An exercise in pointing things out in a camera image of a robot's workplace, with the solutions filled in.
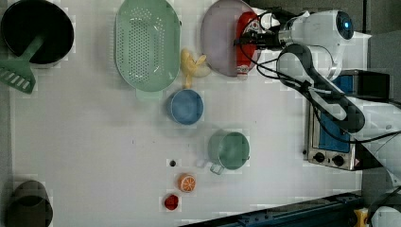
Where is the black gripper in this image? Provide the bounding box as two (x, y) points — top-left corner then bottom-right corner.
(234, 31), (284, 50)

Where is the red plush ketchup bottle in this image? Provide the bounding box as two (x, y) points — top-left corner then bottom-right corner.
(235, 11), (260, 80)

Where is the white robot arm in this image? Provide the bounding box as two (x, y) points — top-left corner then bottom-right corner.
(233, 10), (400, 227)

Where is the lilac round plate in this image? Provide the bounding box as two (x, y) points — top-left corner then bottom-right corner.
(200, 0), (253, 77)

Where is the yellow peeled toy banana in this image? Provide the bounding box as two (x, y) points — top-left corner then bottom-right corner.
(181, 48), (211, 89)

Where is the blue round bowl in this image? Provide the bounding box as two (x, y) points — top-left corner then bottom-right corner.
(166, 89), (204, 126)

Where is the green oval colander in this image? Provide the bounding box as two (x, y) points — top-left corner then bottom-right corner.
(114, 0), (181, 101)

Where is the silver black toaster oven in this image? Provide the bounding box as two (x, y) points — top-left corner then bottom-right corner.
(305, 70), (390, 171)

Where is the toy orange slice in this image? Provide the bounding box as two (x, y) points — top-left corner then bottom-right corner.
(178, 174), (196, 193)

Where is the red toy tomato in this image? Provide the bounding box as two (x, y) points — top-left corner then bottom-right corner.
(164, 194), (179, 211)

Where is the yellow red clamp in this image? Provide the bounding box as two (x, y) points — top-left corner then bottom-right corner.
(354, 208), (371, 227)

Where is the black round pot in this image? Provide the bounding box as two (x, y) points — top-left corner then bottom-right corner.
(1, 0), (74, 64)

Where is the green slotted spatula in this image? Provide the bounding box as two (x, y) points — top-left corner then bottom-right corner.
(0, 35), (44, 94)

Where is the grey cup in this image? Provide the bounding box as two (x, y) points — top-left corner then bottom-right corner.
(6, 181), (53, 227)

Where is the green mug with handle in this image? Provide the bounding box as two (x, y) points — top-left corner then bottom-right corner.
(208, 130), (250, 175)

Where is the blue metal frame rail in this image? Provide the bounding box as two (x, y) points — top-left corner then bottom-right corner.
(180, 193), (364, 227)

